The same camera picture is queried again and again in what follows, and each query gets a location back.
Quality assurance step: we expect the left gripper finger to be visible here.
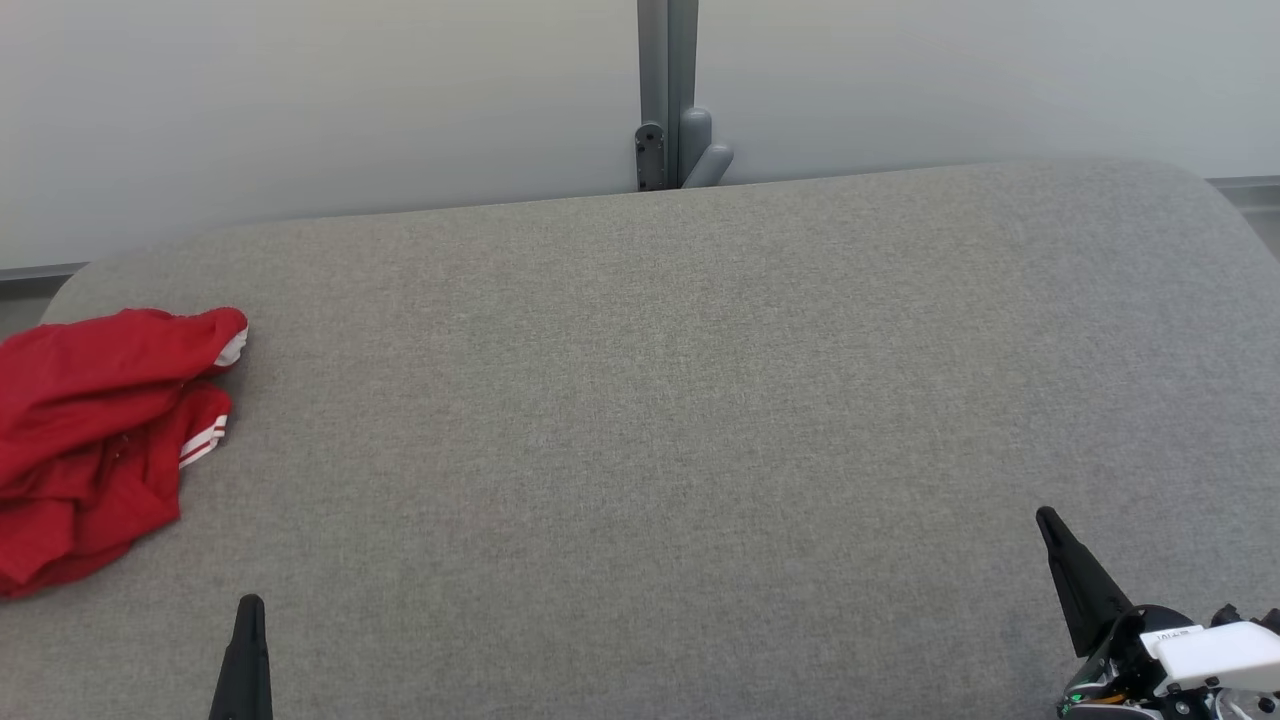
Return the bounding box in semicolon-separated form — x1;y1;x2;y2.
208;595;273;720

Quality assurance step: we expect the dark grey metal bracket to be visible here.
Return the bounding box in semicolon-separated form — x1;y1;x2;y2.
634;122;668;191

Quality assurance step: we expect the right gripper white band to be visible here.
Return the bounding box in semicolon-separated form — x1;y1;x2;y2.
1036;507;1280;720

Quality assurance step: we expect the red white striped jersey shirt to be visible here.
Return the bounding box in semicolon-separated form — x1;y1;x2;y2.
0;383;233;599

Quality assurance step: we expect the grey fabric sofa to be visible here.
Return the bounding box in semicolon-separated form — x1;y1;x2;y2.
0;157;1280;720

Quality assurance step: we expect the grey metal post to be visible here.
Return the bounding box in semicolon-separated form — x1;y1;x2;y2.
637;0;700;191

